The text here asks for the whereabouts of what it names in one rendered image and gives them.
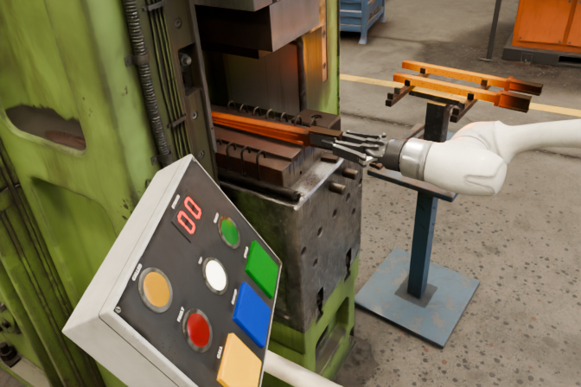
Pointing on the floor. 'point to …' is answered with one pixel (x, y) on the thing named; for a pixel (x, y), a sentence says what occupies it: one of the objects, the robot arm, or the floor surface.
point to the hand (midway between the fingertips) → (324, 138)
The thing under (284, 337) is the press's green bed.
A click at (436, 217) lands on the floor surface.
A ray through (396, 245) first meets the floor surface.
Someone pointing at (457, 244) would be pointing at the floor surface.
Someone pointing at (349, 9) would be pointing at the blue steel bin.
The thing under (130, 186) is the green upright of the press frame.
